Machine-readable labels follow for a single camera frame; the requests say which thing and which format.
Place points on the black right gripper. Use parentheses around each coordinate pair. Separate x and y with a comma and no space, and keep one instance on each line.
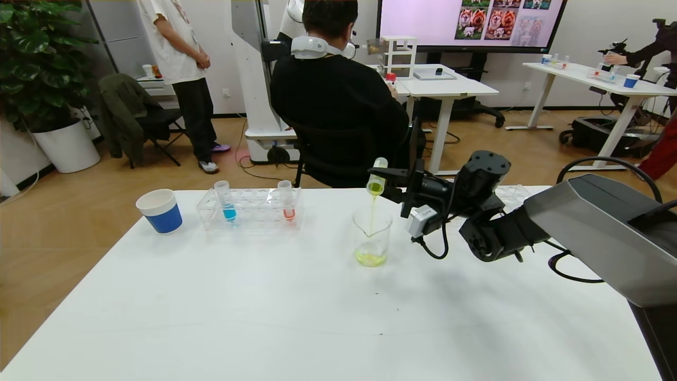
(412,187)

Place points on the yellow liquid test tube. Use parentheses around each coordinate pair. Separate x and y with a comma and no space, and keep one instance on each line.
(376,187)

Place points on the blue liquid test tube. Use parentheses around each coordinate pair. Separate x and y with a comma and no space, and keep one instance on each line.
(226,203)

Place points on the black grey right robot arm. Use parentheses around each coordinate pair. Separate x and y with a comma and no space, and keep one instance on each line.
(582,227)

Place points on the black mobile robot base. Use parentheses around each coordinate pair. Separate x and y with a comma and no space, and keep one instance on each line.
(603,135)

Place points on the black robot arm with gripper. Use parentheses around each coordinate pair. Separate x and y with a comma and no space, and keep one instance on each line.
(613,48)

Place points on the clear glass beaker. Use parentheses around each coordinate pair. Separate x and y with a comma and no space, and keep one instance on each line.
(373,238)

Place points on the red liquid test tube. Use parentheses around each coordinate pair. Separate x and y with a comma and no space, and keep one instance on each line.
(288,203)

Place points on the clear acrylic tube rack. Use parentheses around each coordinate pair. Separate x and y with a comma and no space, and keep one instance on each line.
(256,209)
(515,193)

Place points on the small clear tube rack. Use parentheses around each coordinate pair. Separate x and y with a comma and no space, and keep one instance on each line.
(555,62)
(604,74)

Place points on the black office chair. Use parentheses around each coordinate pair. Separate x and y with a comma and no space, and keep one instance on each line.
(338,159)

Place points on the seated person black sweater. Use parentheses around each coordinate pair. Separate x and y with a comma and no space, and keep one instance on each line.
(338,100)

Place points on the white height-adjustable desk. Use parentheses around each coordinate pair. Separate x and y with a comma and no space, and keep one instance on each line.
(449,87)
(592,79)

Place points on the grey flat tray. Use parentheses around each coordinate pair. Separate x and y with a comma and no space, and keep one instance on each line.
(433,75)

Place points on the black display stand base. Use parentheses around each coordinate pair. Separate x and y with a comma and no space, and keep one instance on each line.
(481,106)

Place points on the white drawer organizer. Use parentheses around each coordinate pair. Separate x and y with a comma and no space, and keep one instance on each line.
(399,55)

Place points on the white neck headset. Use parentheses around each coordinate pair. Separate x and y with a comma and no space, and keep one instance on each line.
(312,47)

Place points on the large display screen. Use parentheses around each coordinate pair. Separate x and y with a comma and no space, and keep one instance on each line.
(418,21)

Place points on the tall white robot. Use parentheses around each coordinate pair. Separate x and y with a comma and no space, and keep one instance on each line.
(254,79)

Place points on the blue white paper cup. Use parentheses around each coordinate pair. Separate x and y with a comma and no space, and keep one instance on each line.
(161,211)

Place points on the black folding chair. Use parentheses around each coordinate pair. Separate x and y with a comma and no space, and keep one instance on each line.
(158,124)

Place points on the standing person white shirt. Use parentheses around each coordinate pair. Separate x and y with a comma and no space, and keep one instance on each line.
(182,53)

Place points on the small blue paper cup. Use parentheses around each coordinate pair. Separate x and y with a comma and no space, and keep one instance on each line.
(630,81)

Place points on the white drawer cabinet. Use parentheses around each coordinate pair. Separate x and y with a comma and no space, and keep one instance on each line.
(156,87)

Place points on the person in red trousers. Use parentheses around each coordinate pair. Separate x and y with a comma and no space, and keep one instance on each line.
(664,153)

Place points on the small white paper cup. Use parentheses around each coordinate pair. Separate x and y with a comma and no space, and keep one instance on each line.
(147,71)

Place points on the dark green jacket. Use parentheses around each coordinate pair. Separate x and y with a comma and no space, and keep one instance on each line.
(124,116)

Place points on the white plant pot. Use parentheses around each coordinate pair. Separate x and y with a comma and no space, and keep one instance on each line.
(66,148)

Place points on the green leafy plant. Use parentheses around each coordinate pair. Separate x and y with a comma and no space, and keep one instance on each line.
(37,58)

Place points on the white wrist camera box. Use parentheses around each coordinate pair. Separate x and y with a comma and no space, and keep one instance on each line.
(423,221)

